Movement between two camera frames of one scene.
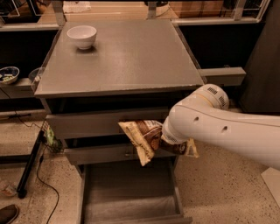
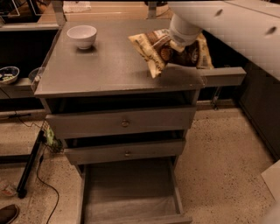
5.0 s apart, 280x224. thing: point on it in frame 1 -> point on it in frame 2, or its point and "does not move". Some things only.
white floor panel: (272, 178) does not move
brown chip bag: (146, 137) -> (157, 49)
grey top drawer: (70, 125) does not move
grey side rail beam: (227, 76) does not move
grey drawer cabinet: (95, 74) does not move
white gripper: (172, 136) -> (184, 38)
